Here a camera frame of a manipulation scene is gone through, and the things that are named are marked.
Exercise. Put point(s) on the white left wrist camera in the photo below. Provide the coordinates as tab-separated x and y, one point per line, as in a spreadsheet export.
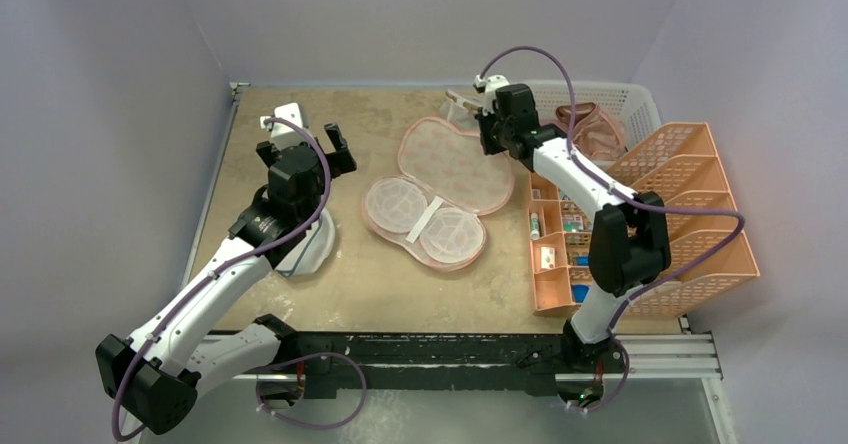
283	136

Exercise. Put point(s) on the white round mesh bag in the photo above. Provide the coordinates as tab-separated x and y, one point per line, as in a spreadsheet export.
308	256

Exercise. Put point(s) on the floral mesh laundry bag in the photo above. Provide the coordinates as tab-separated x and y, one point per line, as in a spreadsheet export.
446	184

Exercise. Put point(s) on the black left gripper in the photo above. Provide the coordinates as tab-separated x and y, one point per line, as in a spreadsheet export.
340	161

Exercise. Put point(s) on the orange plastic desk organizer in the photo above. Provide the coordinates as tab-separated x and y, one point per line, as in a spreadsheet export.
679	162

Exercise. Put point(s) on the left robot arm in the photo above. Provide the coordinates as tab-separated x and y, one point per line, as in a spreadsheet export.
199	308

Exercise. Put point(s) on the white mesh drawstring bag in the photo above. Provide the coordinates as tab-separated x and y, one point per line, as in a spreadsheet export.
460	110

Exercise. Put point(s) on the pink satin bra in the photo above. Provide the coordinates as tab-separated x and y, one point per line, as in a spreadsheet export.
600	136

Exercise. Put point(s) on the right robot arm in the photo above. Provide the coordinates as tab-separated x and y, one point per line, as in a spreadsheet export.
629	246

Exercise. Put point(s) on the metal corner bracket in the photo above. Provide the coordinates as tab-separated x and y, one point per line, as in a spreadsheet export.
237	91

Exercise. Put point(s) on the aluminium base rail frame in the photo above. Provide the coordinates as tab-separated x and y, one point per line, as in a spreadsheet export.
529	363

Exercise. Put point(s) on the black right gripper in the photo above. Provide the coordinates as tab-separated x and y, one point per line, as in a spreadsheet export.
490	132

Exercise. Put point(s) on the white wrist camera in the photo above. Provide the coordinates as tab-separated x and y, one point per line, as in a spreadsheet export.
283	136
487	87

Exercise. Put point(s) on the white marker in organizer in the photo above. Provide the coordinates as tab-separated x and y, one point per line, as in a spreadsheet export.
535	226

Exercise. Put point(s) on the blue item in organizer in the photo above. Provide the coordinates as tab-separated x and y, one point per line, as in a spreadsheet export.
579	292

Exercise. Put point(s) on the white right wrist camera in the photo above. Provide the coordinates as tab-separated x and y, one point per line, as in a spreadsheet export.
487	87

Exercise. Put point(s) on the white box in organizer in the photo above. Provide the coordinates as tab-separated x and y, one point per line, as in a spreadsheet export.
547	257

